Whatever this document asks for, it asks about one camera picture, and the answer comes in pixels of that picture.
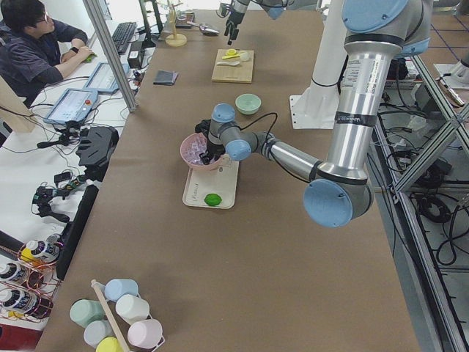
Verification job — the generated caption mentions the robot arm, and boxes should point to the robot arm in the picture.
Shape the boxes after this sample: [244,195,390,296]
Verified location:
[195,1,432,227]
[217,0,294,45]

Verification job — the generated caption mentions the white mug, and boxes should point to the white mug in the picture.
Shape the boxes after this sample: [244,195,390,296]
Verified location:
[115,294,149,325]

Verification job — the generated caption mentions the mint green mug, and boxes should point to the mint green mug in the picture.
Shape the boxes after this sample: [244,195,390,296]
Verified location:
[69,299,105,328]

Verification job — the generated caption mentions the yellow plastic spoon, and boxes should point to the yellow plastic spoon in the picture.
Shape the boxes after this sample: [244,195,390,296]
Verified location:
[222,54,240,60]

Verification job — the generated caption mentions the wooden mug rack rod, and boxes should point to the wooden mug rack rod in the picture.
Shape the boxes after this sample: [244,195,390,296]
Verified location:
[90,279,130,352]

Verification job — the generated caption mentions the wooden mug tree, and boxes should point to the wooden mug tree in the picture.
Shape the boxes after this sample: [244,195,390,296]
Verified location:
[165,1,187,47]

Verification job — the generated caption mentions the mint green bowl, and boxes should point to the mint green bowl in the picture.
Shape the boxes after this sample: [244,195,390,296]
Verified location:
[235,93,262,115]

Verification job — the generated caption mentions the white ceramic spoon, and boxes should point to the white ceramic spoon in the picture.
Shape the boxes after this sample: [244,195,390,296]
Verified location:
[215,61,241,67]

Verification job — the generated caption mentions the far blue teach pendant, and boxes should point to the far blue teach pendant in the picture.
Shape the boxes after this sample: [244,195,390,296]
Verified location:
[84,62,119,95]

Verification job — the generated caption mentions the pink bowl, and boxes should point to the pink bowl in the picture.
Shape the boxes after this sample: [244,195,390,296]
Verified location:
[180,133,224,172]

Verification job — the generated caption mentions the folded grey cloth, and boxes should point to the folded grey cloth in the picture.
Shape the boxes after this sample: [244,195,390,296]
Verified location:
[153,70,179,86]

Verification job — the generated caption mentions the near blue teach pendant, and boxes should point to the near blue teach pendant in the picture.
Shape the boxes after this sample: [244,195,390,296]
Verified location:
[43,88,98,125]

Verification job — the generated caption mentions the copper wire bottle basket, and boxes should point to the copper wire bottle basket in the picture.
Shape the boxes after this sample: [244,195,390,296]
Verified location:
[1,237,63,323]

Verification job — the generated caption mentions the pile of clear ice cubes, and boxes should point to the pile of clear ice cubes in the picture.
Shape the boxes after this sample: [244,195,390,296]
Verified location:
[184,135,207,165]

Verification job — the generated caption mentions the metal ice scoop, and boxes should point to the metal ice scoop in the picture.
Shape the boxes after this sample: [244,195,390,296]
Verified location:
[187,21,220,36]

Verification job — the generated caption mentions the bamboo cutting board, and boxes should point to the bamboo cutting board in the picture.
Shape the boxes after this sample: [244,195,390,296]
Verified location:
[211,48,254,84]

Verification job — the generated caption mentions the green lime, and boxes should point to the green lime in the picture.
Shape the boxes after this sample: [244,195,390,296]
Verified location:
[204,193,223,207]

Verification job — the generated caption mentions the pink mug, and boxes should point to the pink mug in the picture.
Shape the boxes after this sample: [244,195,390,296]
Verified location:
[128,319,164,349]

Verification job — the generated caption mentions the grey mug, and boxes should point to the grey mug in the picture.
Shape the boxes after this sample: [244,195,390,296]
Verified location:
[84,320,114,348]

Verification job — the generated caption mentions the aluminium frame post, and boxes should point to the aluminium frame post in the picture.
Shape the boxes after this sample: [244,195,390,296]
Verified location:
[83,0,137,112]

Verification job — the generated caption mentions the blue teach pendant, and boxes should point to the blue teach pendant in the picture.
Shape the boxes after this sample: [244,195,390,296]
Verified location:
[84,62,119,95]
[43,88,98,125]

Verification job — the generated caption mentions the black keyboard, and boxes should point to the black keyboard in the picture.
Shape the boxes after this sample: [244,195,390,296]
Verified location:
[111,22,136,55]

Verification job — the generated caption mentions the light blue mug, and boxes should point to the light blue mug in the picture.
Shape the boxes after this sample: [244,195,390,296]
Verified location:
[104,279,139,302]

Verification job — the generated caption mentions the yellow mug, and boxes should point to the yellow mug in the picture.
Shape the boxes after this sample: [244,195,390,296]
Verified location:
[95,337,123,352]

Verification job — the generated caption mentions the seated person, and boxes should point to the seated person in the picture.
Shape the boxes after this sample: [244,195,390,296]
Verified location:
[1,1,94,107]

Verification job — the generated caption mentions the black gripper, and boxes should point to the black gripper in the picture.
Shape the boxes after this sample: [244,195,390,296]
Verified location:
[217,2,245,45]
[195,120,224,164]

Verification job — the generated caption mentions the cream serving tray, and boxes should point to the cream serving tray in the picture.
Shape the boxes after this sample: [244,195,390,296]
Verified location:
[182,155,240,209]

